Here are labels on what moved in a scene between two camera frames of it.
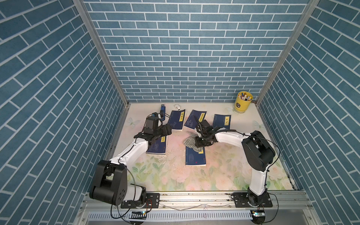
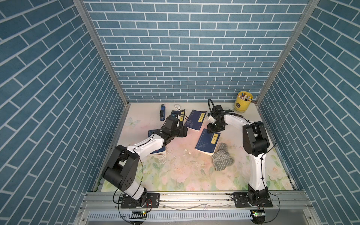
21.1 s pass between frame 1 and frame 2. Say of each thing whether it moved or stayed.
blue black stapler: stayed
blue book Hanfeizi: stayed
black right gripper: moved
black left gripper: moved
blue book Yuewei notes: stayed
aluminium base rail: stayed
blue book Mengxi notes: moved
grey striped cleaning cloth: moved
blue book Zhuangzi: moved
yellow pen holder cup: stayed
